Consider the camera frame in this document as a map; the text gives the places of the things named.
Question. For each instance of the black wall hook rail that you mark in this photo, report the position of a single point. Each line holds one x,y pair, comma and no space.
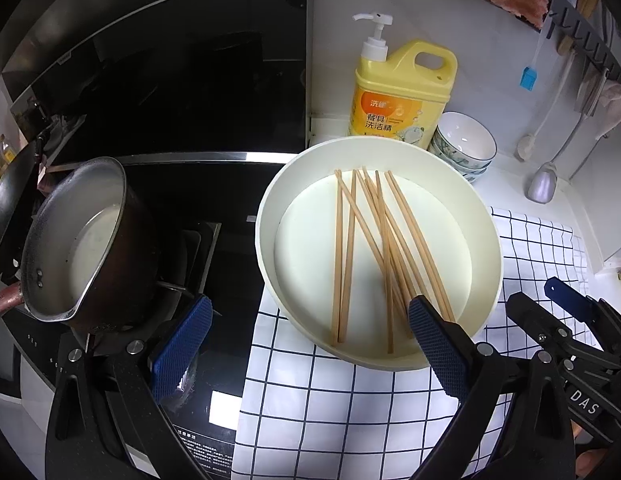
585,35

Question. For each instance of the white black-checked cloth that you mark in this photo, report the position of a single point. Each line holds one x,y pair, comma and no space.
310,400

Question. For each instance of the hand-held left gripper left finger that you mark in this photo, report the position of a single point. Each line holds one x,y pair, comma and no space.
183,347

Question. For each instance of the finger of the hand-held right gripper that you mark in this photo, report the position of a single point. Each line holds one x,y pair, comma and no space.
568,297
528,312

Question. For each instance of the beige rag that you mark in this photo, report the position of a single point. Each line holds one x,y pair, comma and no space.
613,105

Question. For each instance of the yellow dish soap bottle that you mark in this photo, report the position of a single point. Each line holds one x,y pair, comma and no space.
395,105

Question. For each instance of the large white bowl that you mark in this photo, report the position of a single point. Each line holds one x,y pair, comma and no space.
310,240

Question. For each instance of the black gas stove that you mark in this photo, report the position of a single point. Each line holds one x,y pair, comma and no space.
225,280

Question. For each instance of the metal spatula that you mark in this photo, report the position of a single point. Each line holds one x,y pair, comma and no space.
542,185

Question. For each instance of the floral ceramic bowl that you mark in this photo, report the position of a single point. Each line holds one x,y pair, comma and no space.
473,176
478,166
463,135

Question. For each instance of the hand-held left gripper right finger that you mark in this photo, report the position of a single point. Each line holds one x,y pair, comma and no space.
438,345

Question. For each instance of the white bottle brush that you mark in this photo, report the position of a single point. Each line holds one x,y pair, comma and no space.
524,147

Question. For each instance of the pile of wooden chopsticks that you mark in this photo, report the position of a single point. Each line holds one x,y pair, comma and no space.
338,260

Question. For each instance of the blue silicone brush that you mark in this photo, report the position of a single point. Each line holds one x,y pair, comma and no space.
529,77

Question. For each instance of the black wok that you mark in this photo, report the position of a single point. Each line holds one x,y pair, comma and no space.
13,195

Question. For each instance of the dark saucepan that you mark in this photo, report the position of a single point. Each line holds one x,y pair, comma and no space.
90,240

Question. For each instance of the black range hood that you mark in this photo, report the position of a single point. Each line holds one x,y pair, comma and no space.
165,75

